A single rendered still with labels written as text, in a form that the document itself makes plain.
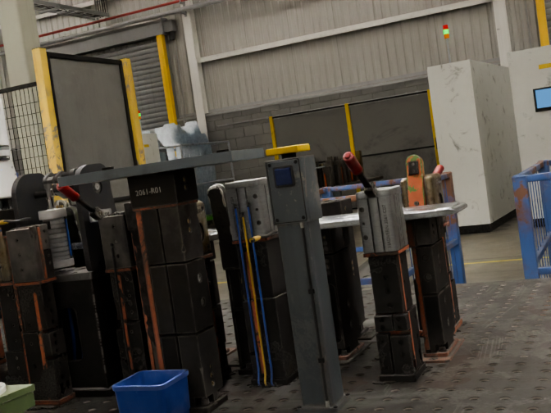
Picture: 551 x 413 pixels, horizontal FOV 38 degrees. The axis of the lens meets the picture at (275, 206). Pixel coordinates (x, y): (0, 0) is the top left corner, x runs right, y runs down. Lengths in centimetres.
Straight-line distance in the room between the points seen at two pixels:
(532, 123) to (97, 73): 552
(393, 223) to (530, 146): 805
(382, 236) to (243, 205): 28
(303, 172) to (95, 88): 408
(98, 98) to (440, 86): 520
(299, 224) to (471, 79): 825
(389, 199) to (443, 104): 817
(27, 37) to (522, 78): 561
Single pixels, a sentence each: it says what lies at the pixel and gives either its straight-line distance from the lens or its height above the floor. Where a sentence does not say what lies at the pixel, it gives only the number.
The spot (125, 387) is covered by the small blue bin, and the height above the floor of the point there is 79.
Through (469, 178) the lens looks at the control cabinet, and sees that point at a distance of 959.
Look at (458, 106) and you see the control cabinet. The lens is 959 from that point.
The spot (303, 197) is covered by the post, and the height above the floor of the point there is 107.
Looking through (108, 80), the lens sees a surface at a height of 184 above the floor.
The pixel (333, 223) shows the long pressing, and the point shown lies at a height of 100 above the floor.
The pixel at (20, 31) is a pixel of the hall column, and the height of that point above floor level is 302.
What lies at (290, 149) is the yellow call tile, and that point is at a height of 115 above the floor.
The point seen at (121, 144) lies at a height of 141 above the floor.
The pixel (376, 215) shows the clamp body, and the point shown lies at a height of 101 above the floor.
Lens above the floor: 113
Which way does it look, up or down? 3 degrees down
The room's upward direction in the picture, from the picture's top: 8 degrees counter-clockwise
